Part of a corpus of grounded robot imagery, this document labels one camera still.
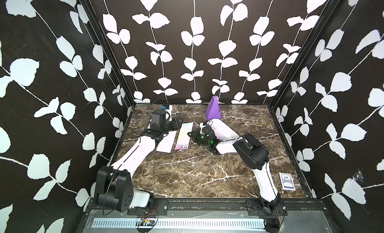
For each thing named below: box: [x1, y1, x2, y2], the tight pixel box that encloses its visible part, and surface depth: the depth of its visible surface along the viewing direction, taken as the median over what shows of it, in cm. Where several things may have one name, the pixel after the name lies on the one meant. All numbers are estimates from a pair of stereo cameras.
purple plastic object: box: [206, 95, 222, 121], surface depth 108 cm
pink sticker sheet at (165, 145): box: [156, 130, 177, 153], surface depth 97 cm
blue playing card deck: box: [279, 172, 296, 191], surface depth 83 cm
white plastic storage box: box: [207, 118, 243, 150], surface depth 103 cm
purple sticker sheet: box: [175, 122, 194, 151], surface depth 100 cm
